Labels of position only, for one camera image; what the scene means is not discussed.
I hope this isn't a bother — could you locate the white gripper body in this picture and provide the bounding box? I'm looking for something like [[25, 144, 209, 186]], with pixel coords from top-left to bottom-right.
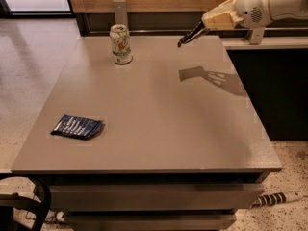
[[235, 0, 272, 29]]

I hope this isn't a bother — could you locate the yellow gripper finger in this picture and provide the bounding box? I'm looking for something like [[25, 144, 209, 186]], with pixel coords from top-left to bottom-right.
[[213, 0, 238, 13], [201, 9, 244, 30]]

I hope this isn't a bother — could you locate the black chocolate rxbar wrapper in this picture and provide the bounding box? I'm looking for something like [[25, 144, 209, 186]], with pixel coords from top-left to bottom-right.
[[177, 21, 209, 47]]

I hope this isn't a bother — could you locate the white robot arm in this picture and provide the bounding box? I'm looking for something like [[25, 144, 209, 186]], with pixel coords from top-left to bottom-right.
[[201, 0, 308, 30]]

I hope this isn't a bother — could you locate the blue blueberry rxbar wrapper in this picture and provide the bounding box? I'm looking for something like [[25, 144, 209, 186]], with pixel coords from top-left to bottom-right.
[[51, 114, 105, 141]]

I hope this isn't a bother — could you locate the grey side counter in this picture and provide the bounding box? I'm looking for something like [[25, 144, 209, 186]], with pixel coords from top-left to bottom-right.
[[222, 37, 308, 50]]

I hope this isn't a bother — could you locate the white green soda can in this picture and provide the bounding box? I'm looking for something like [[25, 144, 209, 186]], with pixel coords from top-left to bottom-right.
[[110, 24, 132, 64]]

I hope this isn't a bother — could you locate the white power strip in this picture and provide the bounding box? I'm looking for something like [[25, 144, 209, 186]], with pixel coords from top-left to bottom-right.
[[251, 192, 307, 208]]

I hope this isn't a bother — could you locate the upper grey drawer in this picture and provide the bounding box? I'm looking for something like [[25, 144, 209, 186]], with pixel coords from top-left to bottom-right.
[[49, 184, 264, 212]]

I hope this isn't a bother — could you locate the grey drawer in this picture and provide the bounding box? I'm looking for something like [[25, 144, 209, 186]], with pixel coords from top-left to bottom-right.
[[49, 184, 264, 212], [66, 214, 236, 231]]

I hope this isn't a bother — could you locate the lower grey drawer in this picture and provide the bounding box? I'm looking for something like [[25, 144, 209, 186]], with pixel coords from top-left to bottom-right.
[[66, 214, 236, 231]]

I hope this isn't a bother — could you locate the black chair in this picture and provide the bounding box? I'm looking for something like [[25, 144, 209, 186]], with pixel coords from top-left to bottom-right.
[[0, 177, 51, 231]]

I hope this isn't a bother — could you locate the right metal bracket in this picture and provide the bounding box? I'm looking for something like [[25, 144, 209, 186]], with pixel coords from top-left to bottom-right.
[[246, 27, 265, 45]]

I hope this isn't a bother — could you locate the metal bracket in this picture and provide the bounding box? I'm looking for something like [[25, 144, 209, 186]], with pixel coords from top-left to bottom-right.
[[113, 0, 129, 27], [246, 27, 265, 45]]

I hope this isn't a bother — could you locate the left metal bracket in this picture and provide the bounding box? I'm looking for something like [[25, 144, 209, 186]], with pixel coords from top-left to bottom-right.
[[113, 0, 129, 27]]

